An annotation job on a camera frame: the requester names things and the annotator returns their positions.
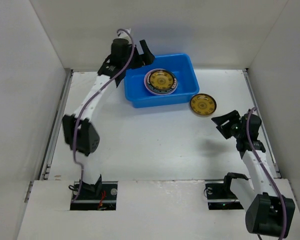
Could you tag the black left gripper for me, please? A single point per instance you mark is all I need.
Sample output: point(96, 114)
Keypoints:
point(146, 58)

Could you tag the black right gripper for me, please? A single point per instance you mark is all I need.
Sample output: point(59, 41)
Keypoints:
point(230, 125)

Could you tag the pink plate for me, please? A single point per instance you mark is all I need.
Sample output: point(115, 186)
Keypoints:
point(145, 81)

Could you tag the green rim plate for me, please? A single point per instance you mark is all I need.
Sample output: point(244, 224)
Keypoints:
point(168, 91)

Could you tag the yellow patterned plate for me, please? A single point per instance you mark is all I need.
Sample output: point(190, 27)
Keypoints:
point(203, 105)
point(161, 80)

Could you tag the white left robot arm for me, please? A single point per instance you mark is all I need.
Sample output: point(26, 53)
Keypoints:
point(79, 128)

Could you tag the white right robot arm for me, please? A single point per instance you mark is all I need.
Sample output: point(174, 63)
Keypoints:
point(267, 211)

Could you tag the blue plastic bin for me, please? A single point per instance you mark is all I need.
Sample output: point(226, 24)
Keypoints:
point(177, 63)

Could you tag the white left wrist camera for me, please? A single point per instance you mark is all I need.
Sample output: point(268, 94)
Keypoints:
point(125, 34)

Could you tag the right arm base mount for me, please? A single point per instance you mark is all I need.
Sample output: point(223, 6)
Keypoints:
point(219, 197)

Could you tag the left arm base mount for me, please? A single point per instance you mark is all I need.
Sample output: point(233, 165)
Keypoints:
point(103, 199)

